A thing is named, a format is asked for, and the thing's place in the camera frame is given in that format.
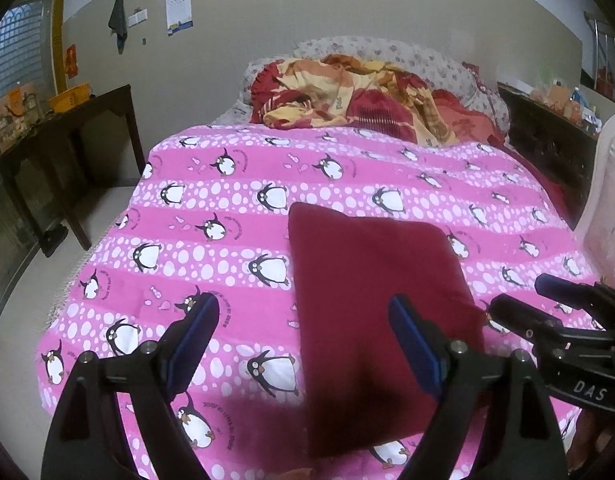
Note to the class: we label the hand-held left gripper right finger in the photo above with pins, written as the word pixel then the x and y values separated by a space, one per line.
pixel 418 347

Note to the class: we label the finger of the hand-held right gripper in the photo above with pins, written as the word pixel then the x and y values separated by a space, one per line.
pixel 562 287
pixel 525 316

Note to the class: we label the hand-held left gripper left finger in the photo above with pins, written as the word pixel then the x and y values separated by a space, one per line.
pixel 195 330

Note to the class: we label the maroon shirt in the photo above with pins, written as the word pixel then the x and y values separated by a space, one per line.
pixel 377 310

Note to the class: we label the white pink padded cushion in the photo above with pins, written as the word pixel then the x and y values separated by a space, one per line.
pixel 607 195

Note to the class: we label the pink penguin print blanket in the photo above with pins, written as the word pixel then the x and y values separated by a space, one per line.
pixel 197 200

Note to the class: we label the dark wooden bedside cabinet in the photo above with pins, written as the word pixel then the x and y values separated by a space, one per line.
pixel 547 150

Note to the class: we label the dark shoe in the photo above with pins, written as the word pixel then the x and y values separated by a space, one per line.
pixel 55 241

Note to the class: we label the clutter of boxes and bottles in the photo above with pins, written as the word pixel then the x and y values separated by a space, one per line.
pixel 570 105

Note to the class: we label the metal drying rack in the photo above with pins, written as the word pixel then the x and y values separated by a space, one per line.
pixel 610 55

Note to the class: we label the dark wooden desk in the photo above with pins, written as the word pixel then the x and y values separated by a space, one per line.
pixel 62 130

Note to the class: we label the red and yellow quilt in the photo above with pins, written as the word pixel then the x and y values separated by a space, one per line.
pixel 367 95

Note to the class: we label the yellow plastic basket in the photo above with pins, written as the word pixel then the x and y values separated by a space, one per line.
pixel 70 97

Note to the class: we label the grey floral pillow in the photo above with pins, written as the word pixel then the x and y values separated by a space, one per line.
pixel 417 55

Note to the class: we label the orange printed box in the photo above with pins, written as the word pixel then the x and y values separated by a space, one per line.
pixel 15 117

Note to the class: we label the dark hanging cloth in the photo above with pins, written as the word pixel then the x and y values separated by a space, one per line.
pixel 118 17

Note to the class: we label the barred window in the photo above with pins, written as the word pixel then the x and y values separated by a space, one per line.
pixel 20 55

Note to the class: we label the red paper wall sticker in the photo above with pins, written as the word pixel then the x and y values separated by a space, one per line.
pixel 71 60

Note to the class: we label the white wall switch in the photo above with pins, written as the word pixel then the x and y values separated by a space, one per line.
pixel 138 16

